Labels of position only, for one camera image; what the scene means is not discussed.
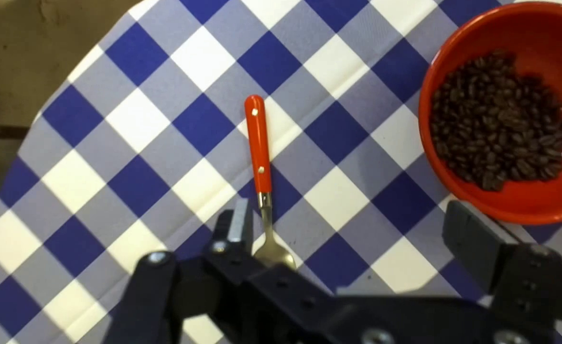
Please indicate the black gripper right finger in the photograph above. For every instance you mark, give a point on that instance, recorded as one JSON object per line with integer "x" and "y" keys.
{"x": 479, "y": 249}

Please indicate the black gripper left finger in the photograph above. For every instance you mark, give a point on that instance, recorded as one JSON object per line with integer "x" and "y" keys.
{"x": 242, "y": 222}

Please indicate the dark coffee beans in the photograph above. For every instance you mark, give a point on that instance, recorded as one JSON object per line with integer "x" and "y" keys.
{"x": 498, "y": 127}

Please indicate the red plastic bowl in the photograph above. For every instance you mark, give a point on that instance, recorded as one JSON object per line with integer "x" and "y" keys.
{"x": 536, "y": 203}

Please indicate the blue white checked tablecloth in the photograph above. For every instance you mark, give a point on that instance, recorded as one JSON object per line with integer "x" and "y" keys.
{"x": 332, "y": 64}

